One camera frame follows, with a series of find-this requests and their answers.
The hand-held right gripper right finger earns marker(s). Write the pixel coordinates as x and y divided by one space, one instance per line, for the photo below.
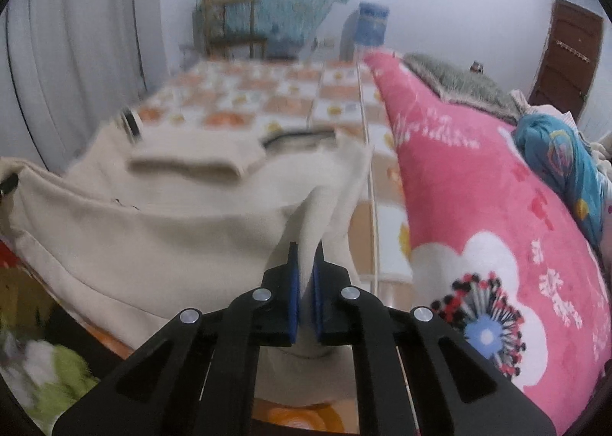
315 311

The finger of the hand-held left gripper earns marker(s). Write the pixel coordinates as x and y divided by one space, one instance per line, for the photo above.
7 186

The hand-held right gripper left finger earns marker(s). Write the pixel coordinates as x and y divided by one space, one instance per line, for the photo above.
295 302

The cream zip jacket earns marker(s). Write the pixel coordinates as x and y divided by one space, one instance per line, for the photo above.
143 235

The white curtain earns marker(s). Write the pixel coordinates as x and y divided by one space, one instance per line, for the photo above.
71 34

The yellow-green cloth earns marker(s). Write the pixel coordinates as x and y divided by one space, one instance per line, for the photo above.
52 374

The pink floral blanket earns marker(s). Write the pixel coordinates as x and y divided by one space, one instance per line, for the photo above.
454 168

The checkered fruit print table cover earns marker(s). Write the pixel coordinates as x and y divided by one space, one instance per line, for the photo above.
334 101

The white water dispenser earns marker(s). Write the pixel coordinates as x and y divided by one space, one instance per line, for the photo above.
349 41

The wooden chair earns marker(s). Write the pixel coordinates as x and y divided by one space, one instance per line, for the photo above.
229 39

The green patterned pillow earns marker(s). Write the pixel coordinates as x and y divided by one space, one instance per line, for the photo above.
459 82

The blue printed blanket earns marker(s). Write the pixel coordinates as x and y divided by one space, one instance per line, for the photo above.
554 153

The blue water bottle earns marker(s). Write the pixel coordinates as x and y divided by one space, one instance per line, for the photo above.
374 24

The brown wooden door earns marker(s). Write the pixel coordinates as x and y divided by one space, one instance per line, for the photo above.
569 58

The wall socket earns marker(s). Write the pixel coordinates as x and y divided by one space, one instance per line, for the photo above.
324 41

